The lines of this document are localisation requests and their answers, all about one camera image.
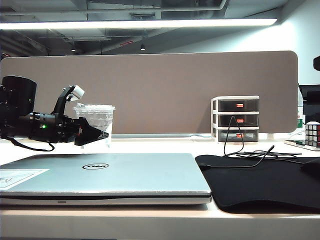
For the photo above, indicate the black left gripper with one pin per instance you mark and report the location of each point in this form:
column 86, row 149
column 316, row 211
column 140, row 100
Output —
column 66, row 128

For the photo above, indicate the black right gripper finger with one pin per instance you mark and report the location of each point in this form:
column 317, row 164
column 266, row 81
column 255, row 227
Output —
column 312, row 168

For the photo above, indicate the clear plastic coffee cup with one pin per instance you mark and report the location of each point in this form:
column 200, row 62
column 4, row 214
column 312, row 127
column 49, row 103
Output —
column 100, row 117

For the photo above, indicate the silver dell laptop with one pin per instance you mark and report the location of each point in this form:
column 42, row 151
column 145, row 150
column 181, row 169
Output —
column 125, row 175

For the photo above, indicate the white laptop sticker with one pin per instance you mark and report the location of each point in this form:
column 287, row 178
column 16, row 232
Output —
column 20, row 177

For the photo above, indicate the rubik's cube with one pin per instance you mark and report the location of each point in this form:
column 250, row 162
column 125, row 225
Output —
column 312, row 135

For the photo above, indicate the green label water bottle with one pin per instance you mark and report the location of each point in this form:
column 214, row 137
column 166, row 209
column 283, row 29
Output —
column 300, row 121

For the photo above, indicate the black background furniture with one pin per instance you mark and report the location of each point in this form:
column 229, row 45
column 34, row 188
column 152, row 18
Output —
column 311, row 105

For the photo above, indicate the black fabric desk mat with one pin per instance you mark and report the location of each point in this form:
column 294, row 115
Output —
column 250, row 187

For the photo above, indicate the brown fabric desk divider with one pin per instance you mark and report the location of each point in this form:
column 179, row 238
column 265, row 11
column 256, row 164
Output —
column 150, row 92

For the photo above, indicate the three-drawer desk organizer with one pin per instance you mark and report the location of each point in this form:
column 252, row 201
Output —
column 235, row 117

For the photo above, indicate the small ceiling spotlight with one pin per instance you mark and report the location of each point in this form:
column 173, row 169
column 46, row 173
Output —
column 142, row 47

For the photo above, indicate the long ceiling light strip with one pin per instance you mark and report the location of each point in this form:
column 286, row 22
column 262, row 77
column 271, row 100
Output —
column 125, row 24

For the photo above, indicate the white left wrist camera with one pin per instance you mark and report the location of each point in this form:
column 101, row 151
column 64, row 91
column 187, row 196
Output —
column 77, row 92

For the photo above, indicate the white divider foot bracket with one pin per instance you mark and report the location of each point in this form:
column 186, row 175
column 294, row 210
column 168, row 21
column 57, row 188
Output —
column 270, row 136

